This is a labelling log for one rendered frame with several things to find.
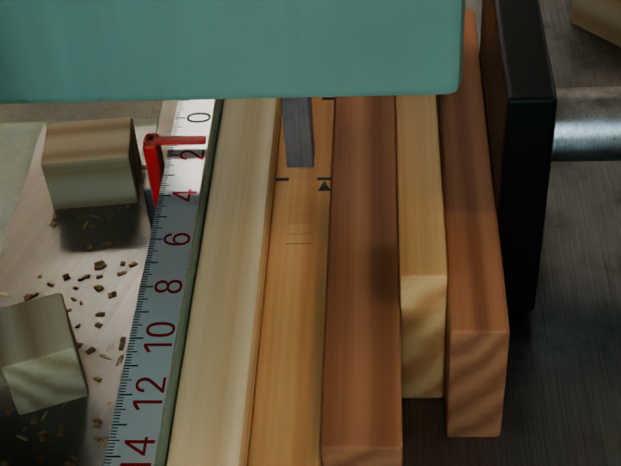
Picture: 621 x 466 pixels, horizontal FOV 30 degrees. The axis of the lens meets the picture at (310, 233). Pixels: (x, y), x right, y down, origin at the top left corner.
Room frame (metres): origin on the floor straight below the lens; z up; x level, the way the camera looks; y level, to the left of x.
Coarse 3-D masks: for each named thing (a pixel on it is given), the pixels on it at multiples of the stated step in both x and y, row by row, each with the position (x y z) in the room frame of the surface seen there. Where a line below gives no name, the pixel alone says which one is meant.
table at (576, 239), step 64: (576, 64) 0.41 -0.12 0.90; (576, 192) 0.32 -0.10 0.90; (576, 256) 0.29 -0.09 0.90; (512, 320) 0.26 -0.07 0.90; (576, 320) 0.26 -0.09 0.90; (512, 384) 0.24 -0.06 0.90; (576, 384) 0.23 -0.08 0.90; (448, 448) 0.21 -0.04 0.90; (512, 448) 0.21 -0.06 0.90; (576, 448) 0.21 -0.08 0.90
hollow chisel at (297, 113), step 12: (288, 108) 0.29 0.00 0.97; (300, 108) 0.29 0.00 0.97; (288, 120) 0.29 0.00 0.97; (300, 120) 0.29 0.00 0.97; (312, 120) 0.30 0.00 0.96; (288, 132) 0.29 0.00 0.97; (300, 132) 0.29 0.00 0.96; (312, 132) 0.30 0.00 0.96; (288, 144) 0.29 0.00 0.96; (300, 144) 0.29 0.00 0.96; (312, 144) 0.29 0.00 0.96; (288, 156) 0.29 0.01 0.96; (300, 156) 0.29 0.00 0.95; (312, 156) 0.29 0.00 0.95
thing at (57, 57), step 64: (0, 0) 0.27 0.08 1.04; (64, 0) 0.27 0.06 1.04; (128, 0) 0.27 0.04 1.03; (192, 0) 0.27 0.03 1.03; (256, 0) 0.26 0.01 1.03; (320, 0) 0.26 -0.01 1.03; (384, 0) 0.26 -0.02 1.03; (448, 0) 0.26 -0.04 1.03; (0, 64) 0.27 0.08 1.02; (64, 64) 0.27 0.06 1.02; (128, 64) 0.27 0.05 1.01; (192, 64) 0.27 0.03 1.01; (256, 64) 0.26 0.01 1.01; (320, 64) 0.26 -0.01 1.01; (384, 64) 0.26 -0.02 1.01; (448, 64) 0.26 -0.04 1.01
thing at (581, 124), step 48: (528, 0) 0.31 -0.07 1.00; (480, 48) 0.35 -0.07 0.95; (528, 48) 0.29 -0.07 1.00; (528, 96) 0.26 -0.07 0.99; (576, 96) 0.30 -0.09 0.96; (528, 144) 0.26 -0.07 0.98; (576, 144) 0.29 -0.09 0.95; (528, 192) 0.26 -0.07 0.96; (528, 240) 0.26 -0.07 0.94; (528, 288) 0.26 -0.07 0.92
